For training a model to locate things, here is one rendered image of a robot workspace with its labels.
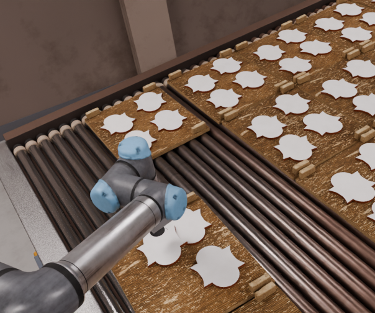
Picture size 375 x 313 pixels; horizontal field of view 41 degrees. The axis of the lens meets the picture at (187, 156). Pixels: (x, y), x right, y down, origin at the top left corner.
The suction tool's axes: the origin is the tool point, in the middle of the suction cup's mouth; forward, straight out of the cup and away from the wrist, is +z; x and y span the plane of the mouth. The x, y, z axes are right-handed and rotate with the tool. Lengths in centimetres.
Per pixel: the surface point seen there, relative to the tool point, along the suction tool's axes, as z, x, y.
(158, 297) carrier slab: 7.8, 10.8, -12.7
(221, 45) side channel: 7, -92, 77
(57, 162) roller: 9, 2, 64
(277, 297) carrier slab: 7.8, -11.1, -34.6
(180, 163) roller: 9.4, -28.2, 27.6
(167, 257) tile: 6.2, 1.5, -4.8
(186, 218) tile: 6.8, -12.0, 3.3
